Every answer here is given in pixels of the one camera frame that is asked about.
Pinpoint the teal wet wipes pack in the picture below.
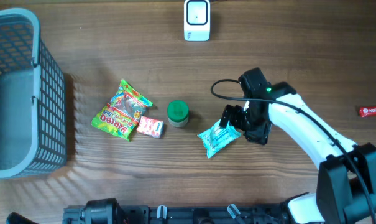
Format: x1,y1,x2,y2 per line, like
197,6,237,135
198,120,241,159

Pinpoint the green lid jar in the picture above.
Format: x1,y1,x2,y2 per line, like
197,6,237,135
167,100,190,128

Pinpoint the small red candy packet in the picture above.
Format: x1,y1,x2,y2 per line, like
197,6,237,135
137,116,164,138

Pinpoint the colourful Haribo candy bag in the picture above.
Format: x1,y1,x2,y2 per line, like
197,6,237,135
91,79,152,141

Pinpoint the red toothpaste box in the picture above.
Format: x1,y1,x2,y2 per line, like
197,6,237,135
359,106,376,118

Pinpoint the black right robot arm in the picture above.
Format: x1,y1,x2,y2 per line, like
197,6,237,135
220,68,376,223

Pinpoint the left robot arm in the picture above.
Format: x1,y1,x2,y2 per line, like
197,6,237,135
62,198,126,224

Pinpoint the white barcode scanner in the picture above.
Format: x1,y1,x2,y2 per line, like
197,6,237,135
183,0,211,42

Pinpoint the grey plastic basket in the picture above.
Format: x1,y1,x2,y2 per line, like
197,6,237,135
0,8,67,179

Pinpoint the black camera cable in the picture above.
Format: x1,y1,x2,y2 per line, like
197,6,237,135
210,78,376,224

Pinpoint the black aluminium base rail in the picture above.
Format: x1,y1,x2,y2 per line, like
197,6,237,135
62,203,288,224

